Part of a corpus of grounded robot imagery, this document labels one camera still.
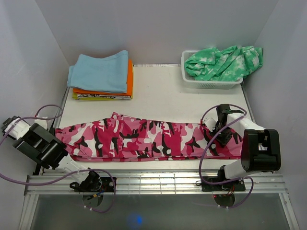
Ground light blue folded trousers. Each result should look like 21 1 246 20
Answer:
67 50 129 93

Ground orange folded trousers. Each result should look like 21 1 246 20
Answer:
72 59 133 96

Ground aluminium frame rail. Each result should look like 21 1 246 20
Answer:
19 171 299 230

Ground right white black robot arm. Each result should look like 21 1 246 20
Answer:
211 104 282 190

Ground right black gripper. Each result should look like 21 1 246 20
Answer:
208 124 233 148

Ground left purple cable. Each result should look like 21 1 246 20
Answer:
0 104 117 214

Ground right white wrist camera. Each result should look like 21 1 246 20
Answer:
202 117 217 131

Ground green tie-dye trousers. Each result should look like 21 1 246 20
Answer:
184 46 263 82

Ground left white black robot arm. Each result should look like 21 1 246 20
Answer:
1 116 102 192

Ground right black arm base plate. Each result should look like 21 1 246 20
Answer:
195 176 246 193

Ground white plastic basket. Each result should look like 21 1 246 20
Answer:
181 50 243 90

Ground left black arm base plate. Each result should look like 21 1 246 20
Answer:
70 177 117 193

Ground pink camouflage trousers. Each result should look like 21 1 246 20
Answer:
55 113 242 162

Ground yellow patterned folded trousers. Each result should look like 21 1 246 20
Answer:
72 92 133 101

